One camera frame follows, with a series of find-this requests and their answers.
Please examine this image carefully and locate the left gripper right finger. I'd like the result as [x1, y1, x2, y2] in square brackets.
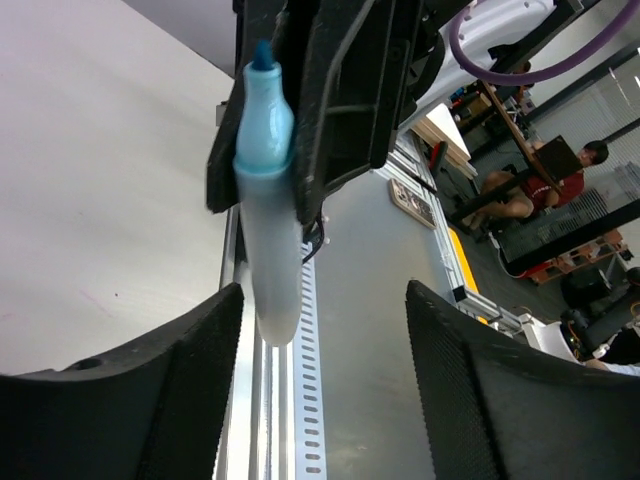
[406, 280, 639, 479]

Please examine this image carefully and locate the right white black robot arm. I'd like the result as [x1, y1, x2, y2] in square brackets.
[206, 1, 574, 224]

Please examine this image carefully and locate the seated person red shirt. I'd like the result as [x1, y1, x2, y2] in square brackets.
[462, 140, 609, 230]

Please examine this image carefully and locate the white slotted cable duct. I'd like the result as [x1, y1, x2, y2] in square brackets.
[292, 259, 328, 479]

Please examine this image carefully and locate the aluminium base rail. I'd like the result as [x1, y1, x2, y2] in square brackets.
[213, 207, 296, 479]

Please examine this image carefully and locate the blue marker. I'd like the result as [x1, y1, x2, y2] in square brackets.
[233, 40, 302, 346]

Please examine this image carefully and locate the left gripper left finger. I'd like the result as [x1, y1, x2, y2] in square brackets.
[1, 283, 244, 479]

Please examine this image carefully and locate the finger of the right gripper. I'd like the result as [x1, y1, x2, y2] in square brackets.
[206, 0, 286, 214]
[294, 1, 423, 225]

